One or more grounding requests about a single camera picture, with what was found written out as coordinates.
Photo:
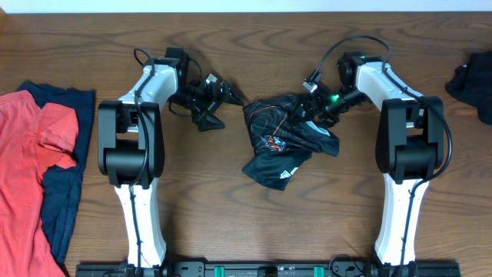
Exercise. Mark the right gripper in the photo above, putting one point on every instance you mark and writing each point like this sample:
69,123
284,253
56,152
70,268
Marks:
315,99

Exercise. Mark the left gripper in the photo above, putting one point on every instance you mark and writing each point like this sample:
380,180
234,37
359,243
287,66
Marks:
212,101

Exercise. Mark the black patterned sports jersey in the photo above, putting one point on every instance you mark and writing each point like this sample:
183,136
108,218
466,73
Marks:
280,144

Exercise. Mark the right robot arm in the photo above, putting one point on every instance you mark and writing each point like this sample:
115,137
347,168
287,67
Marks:
409,145

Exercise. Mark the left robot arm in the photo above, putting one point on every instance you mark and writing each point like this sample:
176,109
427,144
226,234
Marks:
131,149

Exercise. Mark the black garment at right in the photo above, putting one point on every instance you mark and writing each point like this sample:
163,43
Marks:
471,85

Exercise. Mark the navy blue shirt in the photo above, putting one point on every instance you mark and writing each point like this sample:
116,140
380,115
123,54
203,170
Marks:
63,186

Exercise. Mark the red shirt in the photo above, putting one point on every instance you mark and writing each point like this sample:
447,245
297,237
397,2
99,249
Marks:
33,139

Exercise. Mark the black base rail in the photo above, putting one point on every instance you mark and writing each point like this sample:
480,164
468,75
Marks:
340,268

